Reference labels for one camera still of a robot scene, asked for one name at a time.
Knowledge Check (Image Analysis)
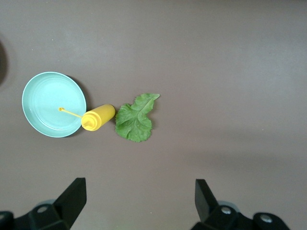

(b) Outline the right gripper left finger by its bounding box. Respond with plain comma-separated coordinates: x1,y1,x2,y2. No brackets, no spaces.
0,177,87,230

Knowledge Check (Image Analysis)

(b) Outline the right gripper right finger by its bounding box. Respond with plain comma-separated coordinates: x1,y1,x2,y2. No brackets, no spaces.
193,178,290,230

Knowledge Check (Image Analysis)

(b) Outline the yellow mustard squeeze bottle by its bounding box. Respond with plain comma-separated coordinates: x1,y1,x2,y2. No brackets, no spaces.
58,103,116,132

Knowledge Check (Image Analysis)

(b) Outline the green lettuce leaf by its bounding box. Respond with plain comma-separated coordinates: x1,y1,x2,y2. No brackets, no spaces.
115,92,161,143

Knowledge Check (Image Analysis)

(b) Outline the mint green plate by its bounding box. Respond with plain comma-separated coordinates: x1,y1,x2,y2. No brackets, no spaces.
22,71,87,138

